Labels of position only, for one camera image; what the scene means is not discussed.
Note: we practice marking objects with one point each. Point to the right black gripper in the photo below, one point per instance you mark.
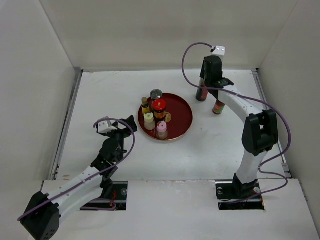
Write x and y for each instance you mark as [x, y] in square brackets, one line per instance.
[203, 71]

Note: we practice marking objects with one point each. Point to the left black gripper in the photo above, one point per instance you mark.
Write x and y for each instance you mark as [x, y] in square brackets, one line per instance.
[126, 133]

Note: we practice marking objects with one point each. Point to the cream cap spice jar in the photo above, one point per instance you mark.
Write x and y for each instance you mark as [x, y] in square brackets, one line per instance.
[149, 121]

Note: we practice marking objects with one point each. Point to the small yellow label bottle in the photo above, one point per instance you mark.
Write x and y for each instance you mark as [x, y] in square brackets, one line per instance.
[145, 108]

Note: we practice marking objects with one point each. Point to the tall dark soy sauce bottle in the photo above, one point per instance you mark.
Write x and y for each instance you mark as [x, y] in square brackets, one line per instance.
[202, 92]

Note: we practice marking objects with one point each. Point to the red lid sauce jar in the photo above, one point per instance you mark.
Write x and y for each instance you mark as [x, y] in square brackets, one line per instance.
[159, 109]

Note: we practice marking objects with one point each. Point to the pink cap spice jar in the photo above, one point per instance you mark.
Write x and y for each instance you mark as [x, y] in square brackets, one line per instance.
[161, 130]

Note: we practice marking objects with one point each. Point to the silver cap spice shaker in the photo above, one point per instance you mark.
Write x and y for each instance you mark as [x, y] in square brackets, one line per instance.
[156, 94]

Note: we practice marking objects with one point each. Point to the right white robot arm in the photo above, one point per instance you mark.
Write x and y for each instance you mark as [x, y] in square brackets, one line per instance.
[260, 131]

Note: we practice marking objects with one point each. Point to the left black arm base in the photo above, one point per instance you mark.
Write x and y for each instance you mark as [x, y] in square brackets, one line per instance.
[113, 199]

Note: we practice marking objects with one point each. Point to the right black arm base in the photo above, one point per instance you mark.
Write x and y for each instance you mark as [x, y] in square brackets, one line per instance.
[234, 196]

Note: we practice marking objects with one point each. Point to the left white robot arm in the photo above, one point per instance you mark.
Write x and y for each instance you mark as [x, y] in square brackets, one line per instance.
[46, 211]

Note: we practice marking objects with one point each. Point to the red chili sauce bottle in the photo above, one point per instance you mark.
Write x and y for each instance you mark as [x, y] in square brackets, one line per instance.
[218, 107]

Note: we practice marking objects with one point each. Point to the round red tray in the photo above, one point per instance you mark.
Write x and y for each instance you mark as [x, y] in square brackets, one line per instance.
[179, 116]

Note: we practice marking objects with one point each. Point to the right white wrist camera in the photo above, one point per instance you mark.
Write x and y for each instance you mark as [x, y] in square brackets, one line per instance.
[218, 51]

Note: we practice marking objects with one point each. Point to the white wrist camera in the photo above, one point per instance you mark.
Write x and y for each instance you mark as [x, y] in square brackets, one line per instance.
[104, 126]
[218, 51]

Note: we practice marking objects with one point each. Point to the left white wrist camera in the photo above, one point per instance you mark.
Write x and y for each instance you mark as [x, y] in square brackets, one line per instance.
[104, 126]

